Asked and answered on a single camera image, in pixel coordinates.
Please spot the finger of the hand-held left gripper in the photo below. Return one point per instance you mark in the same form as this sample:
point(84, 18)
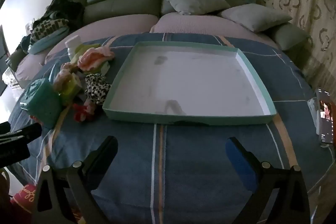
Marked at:
point(23, 134)
point(13, 155)

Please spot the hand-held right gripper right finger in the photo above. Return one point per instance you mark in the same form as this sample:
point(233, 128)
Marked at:
point(240, 161)

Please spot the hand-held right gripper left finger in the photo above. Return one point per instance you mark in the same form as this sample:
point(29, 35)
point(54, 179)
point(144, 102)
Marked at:
point(110, 146)

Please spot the leopard print cloth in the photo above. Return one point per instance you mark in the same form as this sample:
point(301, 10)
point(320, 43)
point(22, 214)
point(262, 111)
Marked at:
point(97, 90)

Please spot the green tissue packet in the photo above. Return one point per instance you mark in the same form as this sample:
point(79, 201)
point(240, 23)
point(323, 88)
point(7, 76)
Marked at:
point(69, 87)

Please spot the peach cloth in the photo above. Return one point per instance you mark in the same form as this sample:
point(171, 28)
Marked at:
point(63, 74)

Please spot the pink white zigzag towel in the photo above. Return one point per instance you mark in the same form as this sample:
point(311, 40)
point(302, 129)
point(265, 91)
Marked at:
point(92, 58)

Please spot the yellow-green cloth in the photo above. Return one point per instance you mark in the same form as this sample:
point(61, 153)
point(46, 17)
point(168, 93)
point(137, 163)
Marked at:
point(77, 53)

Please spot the green-rimmed white tray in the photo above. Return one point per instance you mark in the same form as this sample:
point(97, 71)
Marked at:
point(183, 77)

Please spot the teal wet wipes pack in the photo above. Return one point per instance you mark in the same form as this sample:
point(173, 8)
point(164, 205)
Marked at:
point(42, 100)

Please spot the red patterned cloth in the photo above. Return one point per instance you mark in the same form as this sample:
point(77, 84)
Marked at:
point(23, 195)

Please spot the blue plaid blanket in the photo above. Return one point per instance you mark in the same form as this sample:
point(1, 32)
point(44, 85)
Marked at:
point(183, 161)

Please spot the teal cushion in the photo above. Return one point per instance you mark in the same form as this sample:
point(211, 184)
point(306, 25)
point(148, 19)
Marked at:
point(44, 44)

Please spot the smartphone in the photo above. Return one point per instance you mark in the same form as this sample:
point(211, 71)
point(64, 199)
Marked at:
point(326, 108)

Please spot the white bottle green label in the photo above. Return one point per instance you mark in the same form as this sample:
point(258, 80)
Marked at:
point(73, 45)

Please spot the patterned pillow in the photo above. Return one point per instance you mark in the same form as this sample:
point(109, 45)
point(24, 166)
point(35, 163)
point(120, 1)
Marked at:
point(47, 27)

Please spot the pink seat cover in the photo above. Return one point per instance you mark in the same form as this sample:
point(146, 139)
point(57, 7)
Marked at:
point(118, 24)
point(197, 23)

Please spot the dark garment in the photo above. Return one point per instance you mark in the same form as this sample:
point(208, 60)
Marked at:
point(65, 7)

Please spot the green bolster cushion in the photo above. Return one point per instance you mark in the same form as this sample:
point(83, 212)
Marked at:
point(288, 35)

